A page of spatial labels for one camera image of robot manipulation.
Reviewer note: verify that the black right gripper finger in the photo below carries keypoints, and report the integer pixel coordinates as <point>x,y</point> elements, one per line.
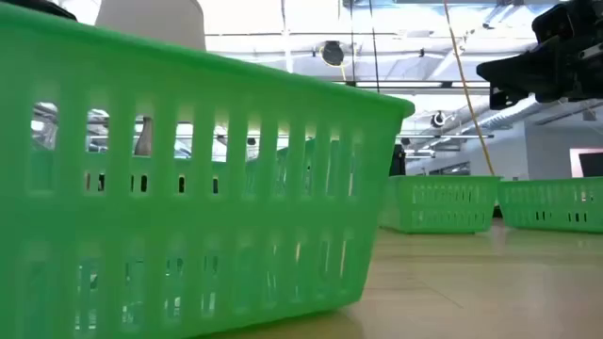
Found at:
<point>509,70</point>
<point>506,98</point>

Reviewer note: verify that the green slotted plastic basket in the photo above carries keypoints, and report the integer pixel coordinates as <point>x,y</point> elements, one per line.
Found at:
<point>551,207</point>
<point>438,207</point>

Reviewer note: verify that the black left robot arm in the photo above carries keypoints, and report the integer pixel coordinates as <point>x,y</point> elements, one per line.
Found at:
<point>44,7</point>

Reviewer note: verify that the large green plastic basket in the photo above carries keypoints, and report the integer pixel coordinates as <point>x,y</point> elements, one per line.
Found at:
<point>198,221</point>

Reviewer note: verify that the beige round pillar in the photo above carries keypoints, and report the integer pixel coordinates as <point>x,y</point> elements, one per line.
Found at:
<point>155,21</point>

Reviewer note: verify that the silver ventilation duct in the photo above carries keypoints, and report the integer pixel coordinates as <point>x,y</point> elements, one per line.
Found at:
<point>513,115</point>

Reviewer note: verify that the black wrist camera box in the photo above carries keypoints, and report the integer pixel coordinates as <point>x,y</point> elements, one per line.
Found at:
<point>556,21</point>

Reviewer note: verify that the dark wall monitor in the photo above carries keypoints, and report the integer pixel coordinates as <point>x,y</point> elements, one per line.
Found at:
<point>590,164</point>

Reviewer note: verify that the black upright post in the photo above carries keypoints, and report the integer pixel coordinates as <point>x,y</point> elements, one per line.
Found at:
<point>398,161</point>

